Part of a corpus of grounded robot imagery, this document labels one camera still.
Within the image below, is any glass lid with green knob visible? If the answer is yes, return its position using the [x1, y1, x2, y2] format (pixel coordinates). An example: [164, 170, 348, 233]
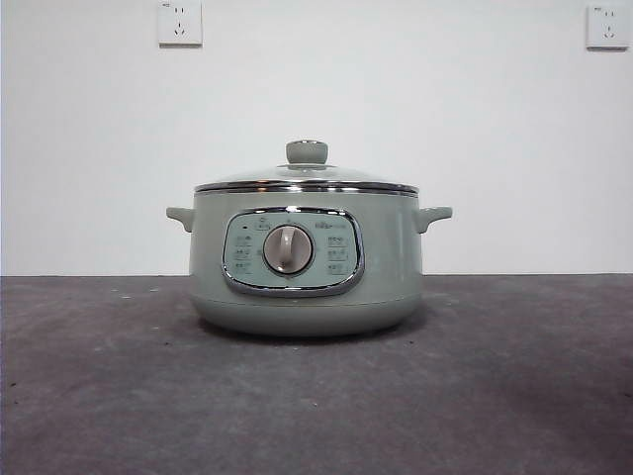
[192, 139, 415, 194]

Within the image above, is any pale green electric pot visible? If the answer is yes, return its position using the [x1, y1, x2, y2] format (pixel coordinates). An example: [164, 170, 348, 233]
[165, 187, 454, 338]

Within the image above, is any white wall socket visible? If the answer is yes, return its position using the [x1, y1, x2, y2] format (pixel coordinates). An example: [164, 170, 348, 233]
[586, 3, 631, 50]
[157, 0, 203, 48]

